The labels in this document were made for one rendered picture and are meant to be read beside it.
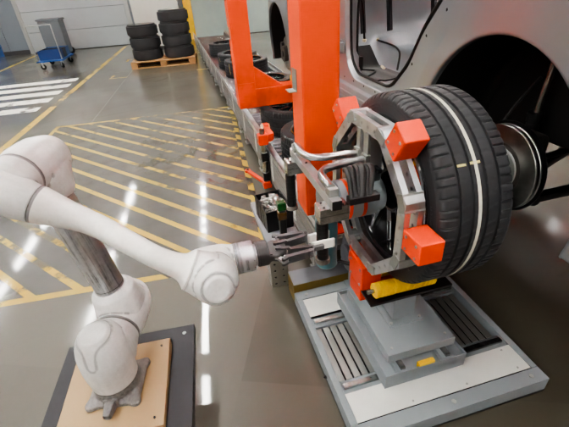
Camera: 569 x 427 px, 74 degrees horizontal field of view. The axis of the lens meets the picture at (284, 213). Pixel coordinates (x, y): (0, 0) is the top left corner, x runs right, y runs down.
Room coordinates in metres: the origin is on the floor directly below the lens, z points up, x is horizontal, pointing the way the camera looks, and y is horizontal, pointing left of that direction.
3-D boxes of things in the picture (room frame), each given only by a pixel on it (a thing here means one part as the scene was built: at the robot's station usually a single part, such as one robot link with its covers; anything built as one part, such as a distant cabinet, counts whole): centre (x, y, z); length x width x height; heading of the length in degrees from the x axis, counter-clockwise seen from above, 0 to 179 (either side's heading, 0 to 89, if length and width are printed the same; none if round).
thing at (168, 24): (9.41, 2.47, 0.55); 1.40 x 0.80 x 1.09; 97
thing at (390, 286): (1.04, -0.42, 0.51); 0.29 x 0.06 x 0.06; 103
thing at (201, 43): (8.48, 0.97, 0.19); 6.81 x 0.86 x 0.39; 13
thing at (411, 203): (1.14, -0.30, 0.85); 0.54 x 0.07 x 0.54; 13
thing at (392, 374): (1.18, -0.46, 0.13); 0.50 x 0.36 x 0.10; 13
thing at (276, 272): (1.69, 0.06, 0.21); 0.10 x 0.10 x 0.42; 13
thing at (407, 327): (1.18, -0.46, 0.32); 0.40 x 0.30 x 0.28; 13
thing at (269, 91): (3.59, -0.07, 0.69); 0.52 x 0.17 x 0.35; 103
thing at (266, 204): (1.64, 0.05, 0.51); 0.20 x 0.14 x 0.13; 18
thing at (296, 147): (1.21, -0.16, 1.03); 0.19 x 0.18 x 0.11; 103
